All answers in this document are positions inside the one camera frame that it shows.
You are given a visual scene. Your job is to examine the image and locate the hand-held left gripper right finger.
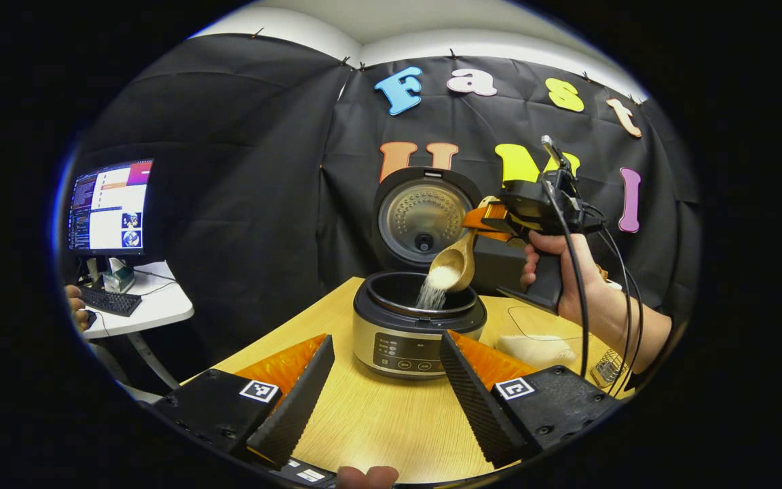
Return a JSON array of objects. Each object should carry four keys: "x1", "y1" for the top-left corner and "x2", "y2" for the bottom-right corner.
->
[{"x1": 439, "y1": 330, "x2": 620, "y2": 470}]

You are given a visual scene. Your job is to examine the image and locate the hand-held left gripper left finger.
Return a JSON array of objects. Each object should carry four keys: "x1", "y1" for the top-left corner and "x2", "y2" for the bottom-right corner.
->
[{"x1": 152, "y1": 333, "x2": 336, "y2": 470}]

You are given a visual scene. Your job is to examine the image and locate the wooden spoon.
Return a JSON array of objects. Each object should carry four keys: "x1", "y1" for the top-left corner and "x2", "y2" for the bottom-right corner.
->
[{"x1": 428, "y1": 196, "x2": 501, "y2": 294}]

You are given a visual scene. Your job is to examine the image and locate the spoonful of white rice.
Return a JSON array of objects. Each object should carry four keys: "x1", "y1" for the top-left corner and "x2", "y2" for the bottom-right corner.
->
[{"x1": 416, "y1": 265, "x2": 464, "y2": 311}]

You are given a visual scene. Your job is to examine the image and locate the silver black rice cooker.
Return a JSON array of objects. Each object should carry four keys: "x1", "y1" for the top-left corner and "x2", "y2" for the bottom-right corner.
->
[{"x1": 352, "y1": 166, "x2": 489, "y2": 380}]

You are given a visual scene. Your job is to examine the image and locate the metal wire chopstick holder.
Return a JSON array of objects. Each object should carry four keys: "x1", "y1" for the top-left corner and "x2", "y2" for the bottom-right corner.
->
[{"x1": 591, "y1": 348, "x2": 630, "y2": 390}]

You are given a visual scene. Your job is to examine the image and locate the clear plastic container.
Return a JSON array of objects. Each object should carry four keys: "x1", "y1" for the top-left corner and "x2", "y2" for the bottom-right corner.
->
[{"x1": 496, "y1": 305, "x2": 592, "y2": 372}]

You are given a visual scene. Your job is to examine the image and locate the white side desk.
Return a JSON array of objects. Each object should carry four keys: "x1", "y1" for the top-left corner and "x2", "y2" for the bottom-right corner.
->
[{"x1": 81, "y1": 261, "x2": 196, "y2": 391}]

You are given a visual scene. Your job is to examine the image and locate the black keyboard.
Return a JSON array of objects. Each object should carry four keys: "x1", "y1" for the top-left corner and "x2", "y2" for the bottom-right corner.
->
[{"x1": 78, "y1": 285, "x2": 143, "y2": 319}]

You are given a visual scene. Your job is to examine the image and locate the tissue box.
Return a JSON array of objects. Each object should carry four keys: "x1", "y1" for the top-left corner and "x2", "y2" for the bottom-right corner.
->
[{"x1": 102, "y1": 257, "x2": 136, "y2": 295}]

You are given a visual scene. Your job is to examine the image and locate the computer monitor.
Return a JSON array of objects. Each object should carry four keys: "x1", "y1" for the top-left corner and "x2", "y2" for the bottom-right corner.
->
[{"x1": 67, "y1": 158, "x2": 155, "y2": 257}]

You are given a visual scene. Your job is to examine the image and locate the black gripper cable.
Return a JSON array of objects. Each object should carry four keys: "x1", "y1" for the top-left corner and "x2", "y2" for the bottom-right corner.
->
[
  {"x1": 541, "y1": 179, "x2": 591, "y2": 378},
  {"x1": 584, "y1": 204, "x2": 645, "y2": 397}
]

